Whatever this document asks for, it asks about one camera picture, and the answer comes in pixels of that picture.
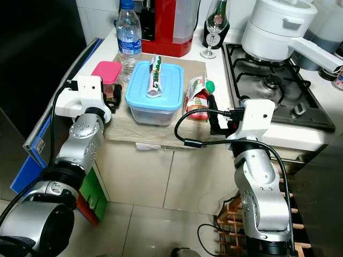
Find green flat board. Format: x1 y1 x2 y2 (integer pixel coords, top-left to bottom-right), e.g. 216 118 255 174
77 165 109 225

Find beige counter cloth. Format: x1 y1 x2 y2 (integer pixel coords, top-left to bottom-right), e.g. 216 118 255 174
103 51 227 146

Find black power cord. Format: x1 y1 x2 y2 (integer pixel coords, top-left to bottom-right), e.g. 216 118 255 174
196 222 220 257

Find clear wine glass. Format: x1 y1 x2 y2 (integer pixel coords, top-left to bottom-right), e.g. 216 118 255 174
200 0 231 59

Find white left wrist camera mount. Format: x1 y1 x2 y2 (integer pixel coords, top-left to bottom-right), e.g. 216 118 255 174
54 74 113 119

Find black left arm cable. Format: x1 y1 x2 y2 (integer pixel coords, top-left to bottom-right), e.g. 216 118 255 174
0 79 79 231

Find clear water bottle blue label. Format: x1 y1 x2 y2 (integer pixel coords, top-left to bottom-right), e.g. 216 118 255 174
115 0 143 82

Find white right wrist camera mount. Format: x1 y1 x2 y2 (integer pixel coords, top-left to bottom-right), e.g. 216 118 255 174
225 97 276 142

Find dark robot foot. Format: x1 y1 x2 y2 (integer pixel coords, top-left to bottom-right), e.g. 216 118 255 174
170 247 200 257

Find white kitchen cabinet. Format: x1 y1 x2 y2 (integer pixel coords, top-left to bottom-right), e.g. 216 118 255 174
94 143 247 216

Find red sauce pouch green cap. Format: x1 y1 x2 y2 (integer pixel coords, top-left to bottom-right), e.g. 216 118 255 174
183 75 217 123

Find white cooking pot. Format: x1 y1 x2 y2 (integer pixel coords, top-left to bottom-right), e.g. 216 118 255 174
240 0 343 74

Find black tall appliance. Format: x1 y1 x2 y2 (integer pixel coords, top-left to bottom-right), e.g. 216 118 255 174
0 0 82 177

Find grey steel fridge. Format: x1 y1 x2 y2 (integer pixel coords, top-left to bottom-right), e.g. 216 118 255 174
288 133 343 257

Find dark glass bottle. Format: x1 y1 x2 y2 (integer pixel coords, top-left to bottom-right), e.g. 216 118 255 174
202 0 232 50

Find steel gas hob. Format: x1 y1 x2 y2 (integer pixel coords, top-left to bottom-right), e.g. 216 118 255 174
222 42 337 132

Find blue lidded plastic container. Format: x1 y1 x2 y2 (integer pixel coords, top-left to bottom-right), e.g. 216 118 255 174
125 60 186 127

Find orange flat board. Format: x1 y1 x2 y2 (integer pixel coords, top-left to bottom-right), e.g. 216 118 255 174
75 192 93 221

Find wooden wine rack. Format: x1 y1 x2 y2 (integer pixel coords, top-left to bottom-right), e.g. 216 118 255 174
213 160 314 257

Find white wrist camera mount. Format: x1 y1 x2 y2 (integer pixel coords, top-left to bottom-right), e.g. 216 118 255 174
54 74 113 119
225 97 276 142

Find dark cooking pot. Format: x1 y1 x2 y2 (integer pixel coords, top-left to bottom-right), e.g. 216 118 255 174
297 13 343 71

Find pink lidded container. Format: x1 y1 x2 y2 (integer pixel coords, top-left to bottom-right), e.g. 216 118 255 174
91 61 123 86

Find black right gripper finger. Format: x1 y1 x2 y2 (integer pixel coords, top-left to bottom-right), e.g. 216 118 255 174
207 93 222 133

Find red coffee machine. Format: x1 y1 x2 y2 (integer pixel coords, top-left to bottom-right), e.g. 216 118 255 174
141 0 200 58

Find blue flat boards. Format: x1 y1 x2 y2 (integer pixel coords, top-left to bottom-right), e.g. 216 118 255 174
10 36 106 194

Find green white tube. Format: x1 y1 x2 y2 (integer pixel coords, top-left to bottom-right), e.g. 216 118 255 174
146 54 165 99

